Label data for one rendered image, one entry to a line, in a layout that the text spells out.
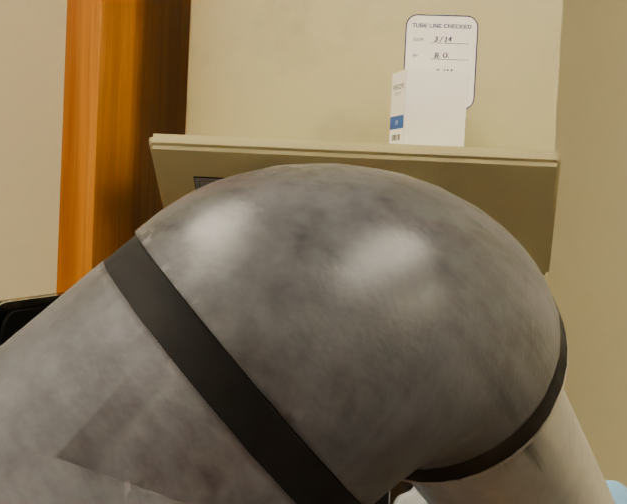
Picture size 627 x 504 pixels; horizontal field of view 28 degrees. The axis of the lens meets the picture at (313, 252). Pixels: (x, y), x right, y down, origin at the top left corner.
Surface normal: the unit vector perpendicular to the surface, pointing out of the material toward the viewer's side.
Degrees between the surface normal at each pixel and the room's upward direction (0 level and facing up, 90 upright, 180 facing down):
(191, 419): 84
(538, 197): 135
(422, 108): 90
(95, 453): 76
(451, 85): 90
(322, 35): 90
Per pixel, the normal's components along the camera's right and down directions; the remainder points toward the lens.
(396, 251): 0.46, -0.47
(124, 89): 0.99, 0.05
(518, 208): -0.14, 0.73
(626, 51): -0.14, 0.04
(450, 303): 0.66, -0.12
